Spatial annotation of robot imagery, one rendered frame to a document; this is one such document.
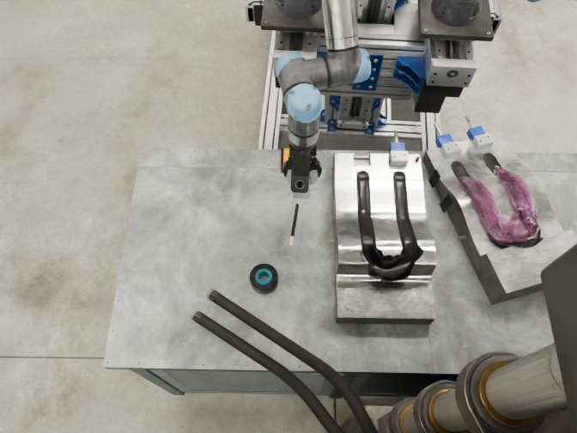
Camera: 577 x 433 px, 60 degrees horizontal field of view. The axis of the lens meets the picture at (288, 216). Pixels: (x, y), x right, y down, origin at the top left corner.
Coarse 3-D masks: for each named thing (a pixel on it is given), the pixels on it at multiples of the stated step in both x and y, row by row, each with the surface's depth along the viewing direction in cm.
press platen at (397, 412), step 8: (408, 400) 108; (392, 408) 111; (400, 408) 107; (408, 408) 107; (392, 416) 107; (400, 416) 106; (392, 424) 106; (400, 424) 105; (392, 432) 107; (400, 432) 105
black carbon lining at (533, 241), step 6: (486, 156) 157; (492, 156) 157; (456, 162) 156; (486, 162) 156; (492, 162) 156; (498, 162) 156; (456, 168) 155; (462, 168) 155; (492, 168) 155; (456, 174) 154; (462, 174) 154; (468, 174) 153; (540, 234) 143; (492, 240) 143; (534, 240) 143; (540, 240) 139; (498, 246) 142; (504, 246) 142; (510, 246) 142; (516, 246) 142; (522, 246) 142; (528, 246) 142
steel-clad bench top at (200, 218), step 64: (192, 192) 158; (256, 192) 158; (320, 192) 158; (576, 192) 157; (128, 256) 149; (192, 256) 148; (256, 256) 148; (320, 256) 148; (448, 256) 148; (128, 320) 140; (192, 320) 140; (320, 320) 140; (448, 320) 140; (512, 320) 140
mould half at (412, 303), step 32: (352, 160) 152; (384, 160) 152; (352, 192) 148; (384, 192) 148; (416, 192) 148; (352, 224) 142; (384, 224) 142; (416, 224) 142; (352, 256) 134; (352, 288) 138; (384, 288) 138; (416, 288) 138; (352, 320) 137; (384, 320) 136; (416, 320) 136
